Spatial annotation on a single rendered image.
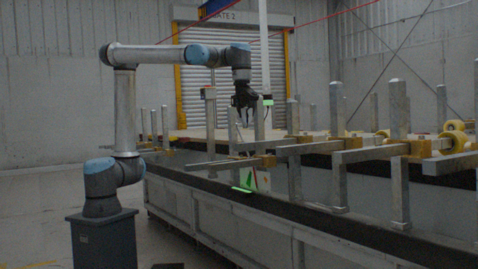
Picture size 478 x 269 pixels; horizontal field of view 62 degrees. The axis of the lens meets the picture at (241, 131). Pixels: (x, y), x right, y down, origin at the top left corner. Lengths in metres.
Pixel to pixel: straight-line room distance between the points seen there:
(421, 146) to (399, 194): 0.16
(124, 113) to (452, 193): 1.53
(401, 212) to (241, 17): 9.41
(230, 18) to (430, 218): 9.16
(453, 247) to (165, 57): 1.30
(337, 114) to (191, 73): 8.65
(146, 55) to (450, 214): 1.36
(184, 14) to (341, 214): 8.69
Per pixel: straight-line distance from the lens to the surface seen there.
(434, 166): 0.86
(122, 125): 2.14
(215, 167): 1.65
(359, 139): 1.37
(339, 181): 1.42
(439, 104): 2.46
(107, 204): 2.06
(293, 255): 2.11
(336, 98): 1.40
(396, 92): 1.24
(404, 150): 1.19
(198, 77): 9.99
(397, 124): 1.24
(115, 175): 2.08
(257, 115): 1.79
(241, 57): 1.75
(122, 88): 2.14
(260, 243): 2.41
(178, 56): 1.75
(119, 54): 1.98
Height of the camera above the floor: 1.08
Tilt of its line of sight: 3 degrees down
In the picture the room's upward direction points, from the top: 3 degrees counter-clockwise
